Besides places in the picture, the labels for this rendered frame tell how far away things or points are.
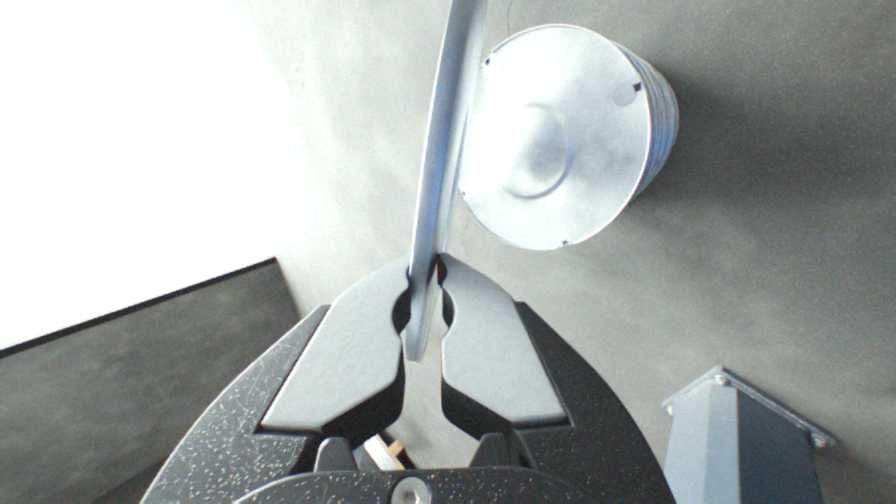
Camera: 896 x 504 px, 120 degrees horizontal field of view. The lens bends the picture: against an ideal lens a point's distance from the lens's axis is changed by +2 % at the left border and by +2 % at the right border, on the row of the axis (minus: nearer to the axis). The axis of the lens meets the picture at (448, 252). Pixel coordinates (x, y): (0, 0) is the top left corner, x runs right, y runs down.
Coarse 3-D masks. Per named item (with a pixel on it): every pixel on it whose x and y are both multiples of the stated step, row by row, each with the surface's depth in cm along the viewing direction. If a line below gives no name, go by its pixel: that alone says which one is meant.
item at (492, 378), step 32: (448, 256) 12; (448, 288) 10; (480, 288) 10; (448, 320) 10; (480, 320) 8; (512, 320) 8; (448, 352) 7; (480, 352) 7; (512, 352) 7; (448, 384) 6; (480, 384) 6; (512, 384) 6; (544, 384) 6; (448, 416) 7; (480, 416) 6; (512, 416) 6; (544, 416) 6
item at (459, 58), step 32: (448, 32) 8; (480, 32) 17; (448, 64) 8; (448, 96) 8; (448, 128) 9; (448, 160) 9; (448, 192) 13; (416, 224) 9; (448, 224) 28; (416, 256) 10; (416, 288) 10; (416, 320) 11; (416, 352) 14
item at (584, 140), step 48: (528, 48) 33; (576, 48) 30; (480, 96) 40; (528, 96) 35; (576, 96) 32; (480, 144) 43; (528, 144) 37; (576, 144) 34; (624, 144) 30; (480, 192) 46; (528, 192) 40; (576, 192) 36; (624, 192) 32; (528, 240) 43; (576, 240) 38
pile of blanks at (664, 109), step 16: (624, 48) 33; (640, 64) 33; (656, 80) 36; (656, 96) 32; (672, 96) 43; (656, 112) 30; (672, 112) 40; (656, 128) 31; (672, 128) 41; (656, 144) 31; (672, 144) 44; (656, 160) 36; (464, 192) 50; (624, 208) 33
